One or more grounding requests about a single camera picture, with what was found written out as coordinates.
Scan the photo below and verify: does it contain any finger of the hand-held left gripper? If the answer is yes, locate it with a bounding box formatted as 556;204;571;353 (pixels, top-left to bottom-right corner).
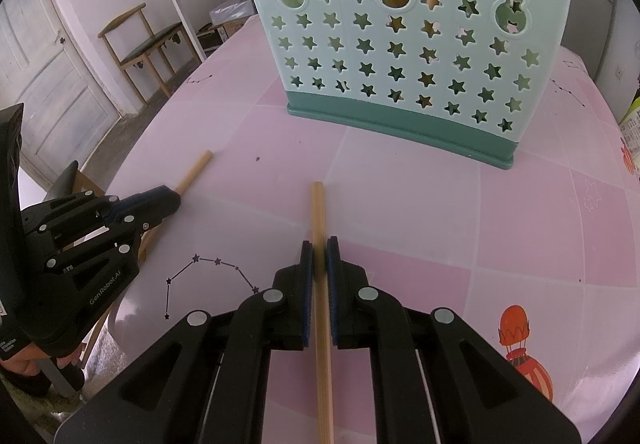
29;184;182;237
44;218;167;275

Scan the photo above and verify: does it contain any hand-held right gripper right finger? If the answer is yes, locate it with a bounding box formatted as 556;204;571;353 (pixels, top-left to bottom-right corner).
326;236;583;444

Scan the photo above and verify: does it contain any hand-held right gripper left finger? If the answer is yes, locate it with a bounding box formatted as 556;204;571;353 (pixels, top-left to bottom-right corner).
52;240;315;444

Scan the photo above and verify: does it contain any teal star-hole utensil holder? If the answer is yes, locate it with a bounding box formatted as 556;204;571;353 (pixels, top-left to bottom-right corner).
234;0;577;172

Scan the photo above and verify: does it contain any person's left hand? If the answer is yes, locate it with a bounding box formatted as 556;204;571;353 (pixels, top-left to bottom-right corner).
0;343;48;378

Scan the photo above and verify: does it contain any pink printed tablecloth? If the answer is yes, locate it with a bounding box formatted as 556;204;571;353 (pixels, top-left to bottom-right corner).
107;16;640;444

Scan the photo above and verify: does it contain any wooden chair with dark seat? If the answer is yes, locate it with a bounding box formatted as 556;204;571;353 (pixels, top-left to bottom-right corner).
97;4;201;103

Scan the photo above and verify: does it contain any white panel door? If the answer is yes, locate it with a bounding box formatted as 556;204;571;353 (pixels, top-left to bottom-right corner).
0;0;123;195

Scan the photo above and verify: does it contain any brown cardboard box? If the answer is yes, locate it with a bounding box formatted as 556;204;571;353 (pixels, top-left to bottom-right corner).
220;18;246;42

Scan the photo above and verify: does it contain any plastic-wrapped flat box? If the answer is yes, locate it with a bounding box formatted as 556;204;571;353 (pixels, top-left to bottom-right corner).
207;0;256;27

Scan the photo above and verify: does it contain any green and white packet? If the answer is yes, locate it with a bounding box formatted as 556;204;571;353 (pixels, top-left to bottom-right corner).
617;96;640;175

